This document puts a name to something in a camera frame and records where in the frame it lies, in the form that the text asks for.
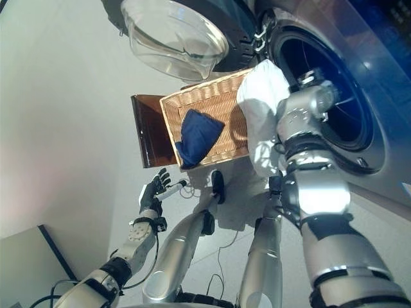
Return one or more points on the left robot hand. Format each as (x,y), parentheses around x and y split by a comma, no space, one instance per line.
(151,199)

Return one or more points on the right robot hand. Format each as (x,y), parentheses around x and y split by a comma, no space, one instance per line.
(332,96)

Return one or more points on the white garment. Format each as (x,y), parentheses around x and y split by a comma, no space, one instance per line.
(260,106)

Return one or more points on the blue garment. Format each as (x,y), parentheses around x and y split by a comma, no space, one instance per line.
(199,134)

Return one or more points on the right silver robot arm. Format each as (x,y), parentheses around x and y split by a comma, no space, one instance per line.
(321,199)

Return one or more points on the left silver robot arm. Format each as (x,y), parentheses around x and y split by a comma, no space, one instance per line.
(138,237)

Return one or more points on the grey front-load washing machine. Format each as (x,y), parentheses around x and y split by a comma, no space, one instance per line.
(385,144)

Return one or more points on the left silver robot leg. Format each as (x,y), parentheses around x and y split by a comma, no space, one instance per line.
(180,250)

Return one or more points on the silver robot leg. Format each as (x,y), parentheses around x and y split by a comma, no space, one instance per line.
(180,250)
(263,256)

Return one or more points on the wicker laundry basket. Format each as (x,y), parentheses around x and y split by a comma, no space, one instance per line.
(208,106)

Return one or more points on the grey robot torso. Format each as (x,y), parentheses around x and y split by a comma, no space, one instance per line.
(192,303)

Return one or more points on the right silver robot leg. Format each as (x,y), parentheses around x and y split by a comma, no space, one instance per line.
(263,256)

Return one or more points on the white board with black edge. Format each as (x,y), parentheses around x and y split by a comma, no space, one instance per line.
(25,256)

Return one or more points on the round glass washer door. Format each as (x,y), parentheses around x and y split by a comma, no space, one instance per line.
(173,41)

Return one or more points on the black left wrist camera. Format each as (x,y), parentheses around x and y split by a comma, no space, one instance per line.
(161,224)

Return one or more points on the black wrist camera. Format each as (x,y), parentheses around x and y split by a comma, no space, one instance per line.
(161,224)
(309,78)

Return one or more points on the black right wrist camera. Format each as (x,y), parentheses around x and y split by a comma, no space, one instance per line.
(309,78)

